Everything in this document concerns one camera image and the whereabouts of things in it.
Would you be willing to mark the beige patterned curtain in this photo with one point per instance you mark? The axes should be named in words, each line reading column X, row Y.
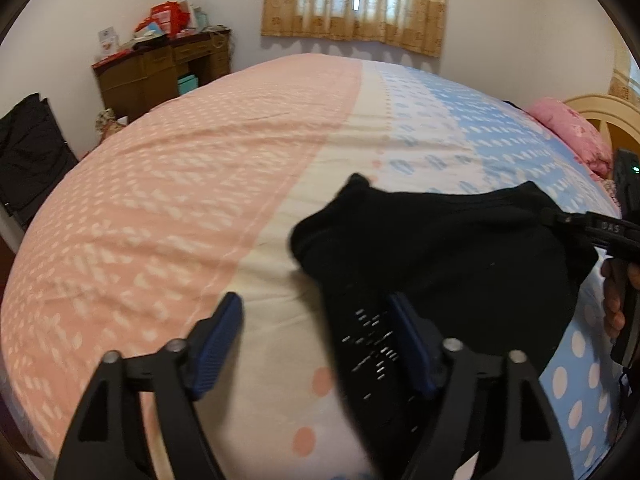
column 627, row 85
column 350, row 10

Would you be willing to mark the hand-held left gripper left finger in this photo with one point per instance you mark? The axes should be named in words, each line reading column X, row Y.
column 215, row 350

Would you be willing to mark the pink pillow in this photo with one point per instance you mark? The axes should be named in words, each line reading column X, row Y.
column 570, row 130

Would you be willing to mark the person's right hand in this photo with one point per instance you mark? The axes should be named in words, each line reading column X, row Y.
column 612, row 310

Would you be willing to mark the black pants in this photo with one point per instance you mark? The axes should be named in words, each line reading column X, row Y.
column 450, row 250

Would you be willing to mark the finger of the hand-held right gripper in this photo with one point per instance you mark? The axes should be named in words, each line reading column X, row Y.
column 590, row 227

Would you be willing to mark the floral cloth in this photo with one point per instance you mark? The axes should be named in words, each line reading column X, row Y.
column 110, row 127

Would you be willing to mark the black garment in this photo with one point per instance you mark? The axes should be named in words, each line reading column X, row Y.
column 30, row 160

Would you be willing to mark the brown wooden desk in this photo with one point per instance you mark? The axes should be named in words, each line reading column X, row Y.
column 150, row 70

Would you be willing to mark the light blue bag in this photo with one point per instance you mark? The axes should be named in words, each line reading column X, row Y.
column 201, row 17

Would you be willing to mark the cream wooden headboard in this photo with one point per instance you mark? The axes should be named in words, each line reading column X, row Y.
column 600, row 105

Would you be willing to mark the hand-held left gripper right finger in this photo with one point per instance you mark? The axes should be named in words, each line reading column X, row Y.
column 412, row 345

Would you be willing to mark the teal box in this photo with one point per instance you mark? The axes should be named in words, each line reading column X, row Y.
column 188, row 85

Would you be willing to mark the white and red card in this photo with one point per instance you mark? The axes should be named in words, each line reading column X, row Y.
column 108, row 41

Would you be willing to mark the red gift bag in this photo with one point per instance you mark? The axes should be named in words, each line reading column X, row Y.
column 167, row 15

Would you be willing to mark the pink and blue dotted bedsheet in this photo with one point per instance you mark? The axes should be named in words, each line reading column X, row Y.
column 175, row 185

